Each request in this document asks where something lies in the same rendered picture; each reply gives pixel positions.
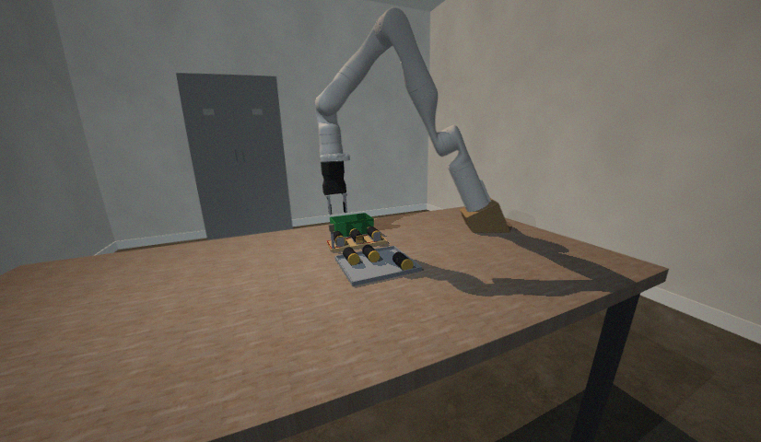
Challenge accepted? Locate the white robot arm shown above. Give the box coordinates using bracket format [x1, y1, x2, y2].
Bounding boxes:
[315, 7, 491, 212]

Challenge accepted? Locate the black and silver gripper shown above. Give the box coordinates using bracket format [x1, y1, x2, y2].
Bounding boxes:
[320, 143, 350, 215]

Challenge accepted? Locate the green open-top box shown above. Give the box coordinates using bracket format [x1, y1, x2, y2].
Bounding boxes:
[330, 213, 373, 238]

